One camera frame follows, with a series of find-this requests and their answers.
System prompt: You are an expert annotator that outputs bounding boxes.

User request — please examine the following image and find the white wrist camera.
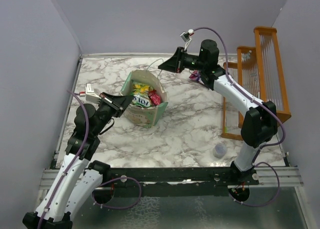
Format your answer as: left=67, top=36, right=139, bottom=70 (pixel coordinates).
left=180, top=29, right=195, bottom=52
left=85, top=83, right=101, bottom=104

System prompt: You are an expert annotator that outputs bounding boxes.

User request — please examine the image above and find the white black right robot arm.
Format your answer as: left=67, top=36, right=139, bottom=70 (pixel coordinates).
left=158, top=39, right=278, bottom=185

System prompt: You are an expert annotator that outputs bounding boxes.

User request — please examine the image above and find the red candy wrapper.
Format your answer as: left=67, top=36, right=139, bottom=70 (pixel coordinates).
left=148, top=89, right=162, bottom=106

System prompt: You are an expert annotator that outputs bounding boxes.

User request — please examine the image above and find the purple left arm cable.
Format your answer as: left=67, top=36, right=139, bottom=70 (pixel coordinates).
left=37, top=90, right=143, bottom=229

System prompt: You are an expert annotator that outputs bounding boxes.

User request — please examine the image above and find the orange wooden tiered rack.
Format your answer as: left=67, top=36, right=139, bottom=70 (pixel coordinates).
left=220, top=26, right=292, bottom=141

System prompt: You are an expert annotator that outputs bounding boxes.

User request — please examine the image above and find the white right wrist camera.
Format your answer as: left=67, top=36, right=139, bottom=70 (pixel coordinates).
left=180, top=29, right=195, bottom=52

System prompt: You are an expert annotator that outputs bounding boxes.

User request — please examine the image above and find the green illustrated paper bag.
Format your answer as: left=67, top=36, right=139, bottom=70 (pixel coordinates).
left=120, top=67, right=169, bottom=128

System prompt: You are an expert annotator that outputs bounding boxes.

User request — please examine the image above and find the purple white snack bag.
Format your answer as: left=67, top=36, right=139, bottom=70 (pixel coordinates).
left=189, top=70, right=201, bottom=82

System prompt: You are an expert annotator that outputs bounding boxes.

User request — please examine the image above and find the small clear plastic cup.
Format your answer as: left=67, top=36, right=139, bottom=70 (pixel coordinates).
left=212, top=143, right=228, bottom=159

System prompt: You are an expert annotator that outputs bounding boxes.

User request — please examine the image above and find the green yellow candy bag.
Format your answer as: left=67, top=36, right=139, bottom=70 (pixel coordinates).
left=131, top=80, right=153, bottom=108

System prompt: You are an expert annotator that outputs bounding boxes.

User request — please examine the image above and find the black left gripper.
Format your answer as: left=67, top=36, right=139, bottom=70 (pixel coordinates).
left=93, top=91, right=135, bottom=136

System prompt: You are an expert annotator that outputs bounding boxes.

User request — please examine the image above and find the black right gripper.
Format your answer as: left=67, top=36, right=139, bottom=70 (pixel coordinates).
left=158, top=47, right=206, bottom=74

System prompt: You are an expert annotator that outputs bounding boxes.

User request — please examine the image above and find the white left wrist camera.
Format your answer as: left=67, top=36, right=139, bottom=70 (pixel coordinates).
left=85, top=83, right=101, bottom=104

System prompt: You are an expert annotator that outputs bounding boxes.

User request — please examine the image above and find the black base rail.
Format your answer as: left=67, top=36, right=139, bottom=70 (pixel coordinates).
left=103, top=167, right=259, bottom=198

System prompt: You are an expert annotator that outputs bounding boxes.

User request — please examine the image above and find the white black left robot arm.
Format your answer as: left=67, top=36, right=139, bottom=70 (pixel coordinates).
left=22, top=92, right=134, bottom=229

